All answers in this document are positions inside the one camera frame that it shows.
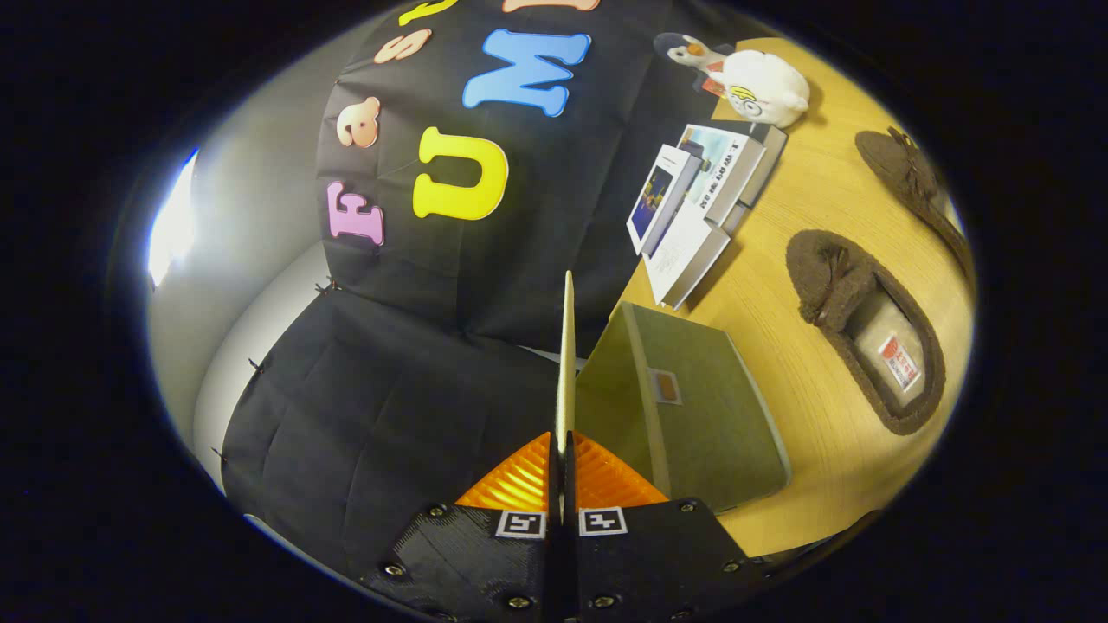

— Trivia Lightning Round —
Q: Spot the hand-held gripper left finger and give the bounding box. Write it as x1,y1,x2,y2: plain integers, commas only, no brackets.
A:
359,431,568,623

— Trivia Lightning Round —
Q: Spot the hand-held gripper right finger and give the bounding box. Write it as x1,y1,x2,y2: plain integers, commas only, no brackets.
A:
563,431,771,623

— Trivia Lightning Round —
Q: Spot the green fabric storage box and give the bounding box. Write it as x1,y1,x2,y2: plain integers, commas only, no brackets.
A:
554,271,793,513

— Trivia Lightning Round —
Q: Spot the brown fuzzy shoe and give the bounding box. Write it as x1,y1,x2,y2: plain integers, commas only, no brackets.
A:
785,229,947,436
855,127,977,291

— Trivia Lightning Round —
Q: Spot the thick white book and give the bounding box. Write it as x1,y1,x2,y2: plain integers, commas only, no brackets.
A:
642,203,732,311

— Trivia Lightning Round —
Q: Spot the white book with blue picture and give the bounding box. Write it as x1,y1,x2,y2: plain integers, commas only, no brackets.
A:
627,144,704,257

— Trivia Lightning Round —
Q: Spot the dark cover book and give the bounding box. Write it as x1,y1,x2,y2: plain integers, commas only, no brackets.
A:
718,121,789,236

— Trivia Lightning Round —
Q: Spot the large ceiling light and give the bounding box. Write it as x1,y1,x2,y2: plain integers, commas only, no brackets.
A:
147,147,200,288

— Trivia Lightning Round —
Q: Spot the white round plush toy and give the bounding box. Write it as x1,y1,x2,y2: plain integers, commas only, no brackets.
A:
723,49,812,129

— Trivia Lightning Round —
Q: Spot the grey penguin plush toy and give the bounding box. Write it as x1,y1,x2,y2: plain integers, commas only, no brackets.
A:
654,32,732,96

